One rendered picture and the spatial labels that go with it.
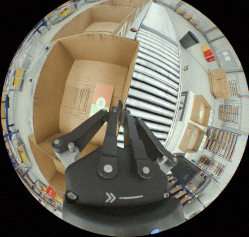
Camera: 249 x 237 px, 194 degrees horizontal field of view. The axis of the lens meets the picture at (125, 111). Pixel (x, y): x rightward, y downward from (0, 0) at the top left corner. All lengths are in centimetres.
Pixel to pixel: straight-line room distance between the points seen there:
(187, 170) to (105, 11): 137
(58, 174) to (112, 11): 118
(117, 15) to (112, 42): 42
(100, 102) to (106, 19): 61
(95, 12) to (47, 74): 53
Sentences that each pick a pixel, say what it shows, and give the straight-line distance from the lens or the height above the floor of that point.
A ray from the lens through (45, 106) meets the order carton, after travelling 35.
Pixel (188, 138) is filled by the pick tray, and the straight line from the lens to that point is 82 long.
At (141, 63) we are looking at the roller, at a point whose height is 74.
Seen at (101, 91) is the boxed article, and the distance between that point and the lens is 30.
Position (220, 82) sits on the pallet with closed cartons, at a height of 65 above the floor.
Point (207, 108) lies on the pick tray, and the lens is 124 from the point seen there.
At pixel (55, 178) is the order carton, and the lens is 72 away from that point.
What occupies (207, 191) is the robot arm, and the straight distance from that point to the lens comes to 85.
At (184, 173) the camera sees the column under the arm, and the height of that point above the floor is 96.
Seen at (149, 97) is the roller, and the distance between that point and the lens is 52.
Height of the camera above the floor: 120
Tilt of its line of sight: 80 degrees down
